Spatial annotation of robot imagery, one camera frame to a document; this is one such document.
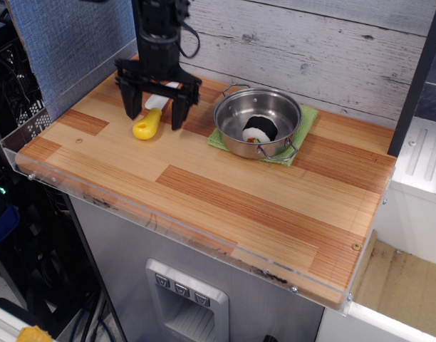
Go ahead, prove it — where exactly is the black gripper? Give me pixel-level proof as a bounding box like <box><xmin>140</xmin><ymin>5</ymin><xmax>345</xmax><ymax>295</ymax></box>
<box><xmin>115</xmin><ymin>35</ymin><xmax>202</xmax><ymax>130</ymax></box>

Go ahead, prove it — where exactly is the yellow handled toy knife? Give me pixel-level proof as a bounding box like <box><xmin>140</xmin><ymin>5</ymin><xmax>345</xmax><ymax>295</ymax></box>
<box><xmin>133</xmin><ymin>95</ymin><xmax>170</xmax><ymax>140</ymax></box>

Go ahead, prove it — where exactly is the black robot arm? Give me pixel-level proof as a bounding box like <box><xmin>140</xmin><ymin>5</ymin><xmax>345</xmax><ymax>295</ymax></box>
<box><xmin>115</xmin><ymin>1</ymin><xmax>202</xmax><ymax>130</ymax></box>

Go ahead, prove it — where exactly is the stainless steel pot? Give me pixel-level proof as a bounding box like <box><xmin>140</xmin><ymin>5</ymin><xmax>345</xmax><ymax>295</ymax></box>
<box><xmin>213</xmin><ymin>84</ymin><xmax>303</xmax><ymax>162</ymax></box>

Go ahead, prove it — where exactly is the blue fabric panel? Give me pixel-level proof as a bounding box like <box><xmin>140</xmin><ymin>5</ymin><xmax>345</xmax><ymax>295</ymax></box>
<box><xmin>6</xmin><ymin>0</ymin><xmax>137</xmax><ymax>120</ymax></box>

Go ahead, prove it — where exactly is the toy sushi roll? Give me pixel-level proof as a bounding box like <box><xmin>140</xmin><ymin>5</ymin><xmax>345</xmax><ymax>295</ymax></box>
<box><xmin>242</xmin><ymin>115</ymin><xmax>278</xmax><ymax>143</ymax></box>

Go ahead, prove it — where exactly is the black plastic crate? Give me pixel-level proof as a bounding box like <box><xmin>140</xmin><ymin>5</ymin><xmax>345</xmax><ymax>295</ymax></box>
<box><xmin>0</xmin><ymin>36</ymin><xmax>44</xmax><ymax>131</ymax></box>

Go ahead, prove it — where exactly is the green cloth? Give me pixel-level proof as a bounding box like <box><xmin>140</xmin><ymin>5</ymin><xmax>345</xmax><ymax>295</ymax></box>
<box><xmin>207</xmin><ymin>105</ymin><xmax>318</xmax><ymax>167</ymax></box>

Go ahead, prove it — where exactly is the clear acrylic table guard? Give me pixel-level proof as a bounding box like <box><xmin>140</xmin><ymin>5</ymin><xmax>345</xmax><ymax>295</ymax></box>
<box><xmin>0</xmin><ymin>106</ymin><xmax>392</xmax><ymax>318</ymax></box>

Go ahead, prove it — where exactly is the silver toy fridge cabinet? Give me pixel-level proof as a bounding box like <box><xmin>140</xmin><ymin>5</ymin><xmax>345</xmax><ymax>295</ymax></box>
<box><xmin>71</xmin><ymin>198</ymin><xmax>323</xmax><ymax>341</ymax></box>

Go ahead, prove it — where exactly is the white toy sink unit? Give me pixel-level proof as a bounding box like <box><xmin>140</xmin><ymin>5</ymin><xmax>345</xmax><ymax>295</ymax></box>
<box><xmin>317</xmin><ymin>118</ymin><xmax>436</xmax><ymax>341</ymax></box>

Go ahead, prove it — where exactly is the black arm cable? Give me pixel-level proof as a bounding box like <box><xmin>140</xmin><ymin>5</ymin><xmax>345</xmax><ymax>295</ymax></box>
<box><xmin>177</xmin><ymin>16</ymin><xmax>201</xmax><ymax>60</ymax></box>

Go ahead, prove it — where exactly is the dark left post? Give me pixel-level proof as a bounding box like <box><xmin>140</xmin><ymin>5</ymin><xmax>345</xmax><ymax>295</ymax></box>
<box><xmin>131</xmin><ymin>0</ymin><xmax>141</xmax><ymax>57</ymax></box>

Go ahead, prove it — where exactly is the dark post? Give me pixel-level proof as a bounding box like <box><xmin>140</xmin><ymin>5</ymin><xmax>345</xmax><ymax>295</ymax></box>
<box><xmin>387</xmin><ymin>10</ymin><xmax>436</xmax><ymax>157</ymax></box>
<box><xmin>131</xmin><ymin>0</ymin><xmax>141</xmax><ymax>57</ymax></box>

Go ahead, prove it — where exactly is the dark right post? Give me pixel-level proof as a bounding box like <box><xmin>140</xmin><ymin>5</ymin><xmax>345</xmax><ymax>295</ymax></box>
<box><xmin>387</xmin><ymin>10</ymin><xmax>436</xmax><ymax>157</ymax></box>

